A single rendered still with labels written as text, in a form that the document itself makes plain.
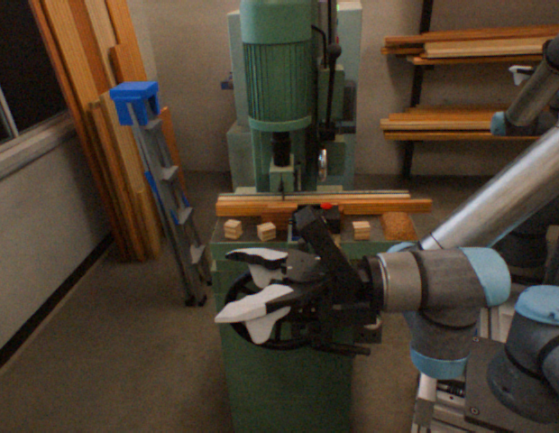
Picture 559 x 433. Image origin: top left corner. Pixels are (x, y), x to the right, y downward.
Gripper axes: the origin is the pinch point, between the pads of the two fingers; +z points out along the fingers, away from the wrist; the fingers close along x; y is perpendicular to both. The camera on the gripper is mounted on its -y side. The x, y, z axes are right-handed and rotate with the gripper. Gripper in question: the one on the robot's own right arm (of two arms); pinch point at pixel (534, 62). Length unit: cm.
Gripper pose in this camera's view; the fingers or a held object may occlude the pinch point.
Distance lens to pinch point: 182.3
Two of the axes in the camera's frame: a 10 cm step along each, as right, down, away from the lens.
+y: 1.8, 8.6, 4.7
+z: 1.5, -5.0, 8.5
